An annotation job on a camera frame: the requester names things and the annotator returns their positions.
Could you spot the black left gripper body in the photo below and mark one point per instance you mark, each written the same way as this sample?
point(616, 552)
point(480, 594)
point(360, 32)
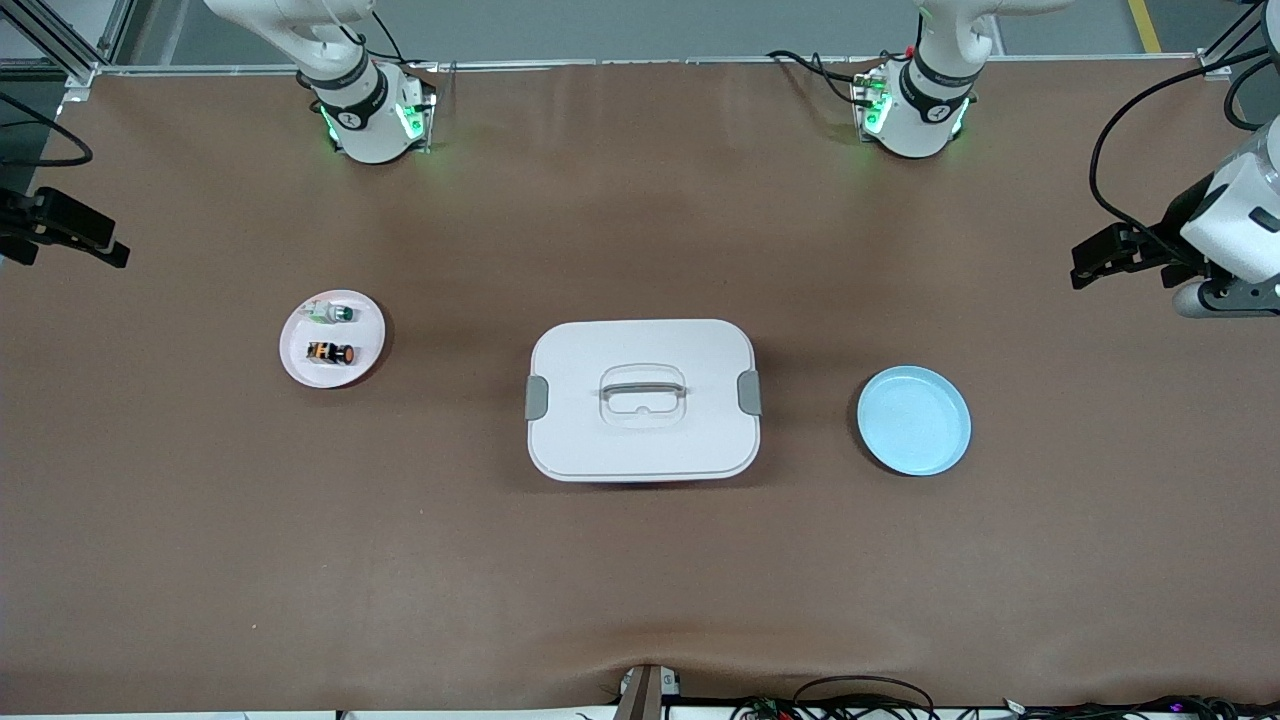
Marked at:
point(1176, 232)

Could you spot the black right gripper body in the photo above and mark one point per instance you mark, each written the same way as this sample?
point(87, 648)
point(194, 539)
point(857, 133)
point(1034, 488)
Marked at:
point(22, 226)

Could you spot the white lidded storage box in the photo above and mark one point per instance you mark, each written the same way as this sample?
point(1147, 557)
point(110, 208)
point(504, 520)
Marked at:
point(640, 440)

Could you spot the light blue round plate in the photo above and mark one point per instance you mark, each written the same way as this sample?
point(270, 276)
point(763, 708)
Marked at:
point(915, 425)

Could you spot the pink round plate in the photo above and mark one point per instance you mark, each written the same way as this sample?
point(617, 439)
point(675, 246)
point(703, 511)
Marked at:
point(300, 370)

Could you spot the brown table mat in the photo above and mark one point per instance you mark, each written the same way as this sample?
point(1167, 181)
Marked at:
point(640, 580)

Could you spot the aluminium frame post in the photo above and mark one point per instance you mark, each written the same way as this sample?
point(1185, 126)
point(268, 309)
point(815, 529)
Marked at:
point(85, 65)
point(1225, 45)

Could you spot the green and white switch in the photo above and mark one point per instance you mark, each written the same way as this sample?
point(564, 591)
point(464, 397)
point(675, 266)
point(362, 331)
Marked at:
point(330, 313)

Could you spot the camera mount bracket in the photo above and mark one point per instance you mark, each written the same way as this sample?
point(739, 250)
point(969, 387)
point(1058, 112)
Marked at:
point(645, 692)

